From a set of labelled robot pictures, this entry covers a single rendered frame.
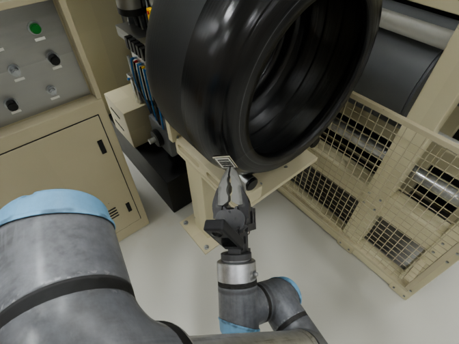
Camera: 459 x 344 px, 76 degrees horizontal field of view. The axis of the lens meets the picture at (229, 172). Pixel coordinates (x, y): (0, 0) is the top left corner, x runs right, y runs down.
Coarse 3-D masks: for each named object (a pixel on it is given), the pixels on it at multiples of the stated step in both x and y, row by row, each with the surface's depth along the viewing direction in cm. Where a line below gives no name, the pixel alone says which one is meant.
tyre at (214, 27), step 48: (192, 0) 52; (240, 0) 47; (288, 0) 48; (336, 0) 80; (192, 48) 52; (240, 48) 49; (288, 48) 98; (336, 48) 88; (192, 96) 55; (240, 96) 54; (288, 96) 101; (336, 96) 84; (192, 144) 70; (240, 144) 63; (288, 144) 93
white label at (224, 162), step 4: (220, 156) 65; (224, 156) 65; (228, 156) 64; (216, 160) 67; (220, 160) 67; (224, 160) 66; (228, 160) 66; (232, 160) 66; (220, 164) 69; (224, 164) 69; (228, 164) 68; (232, 164) 68; (224, 168) 70
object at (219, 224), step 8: (208, 224) 60; (216, 224) 60; (224, 224) 59; (208, 232) 61; (216, 232) 60; (224, 232) 59; (232, 232) 62; (216, 240) 64; (224, 240) 63; (232, 240) 63; (240, 240) 66; (232, 248) 67; (240, 248) 66
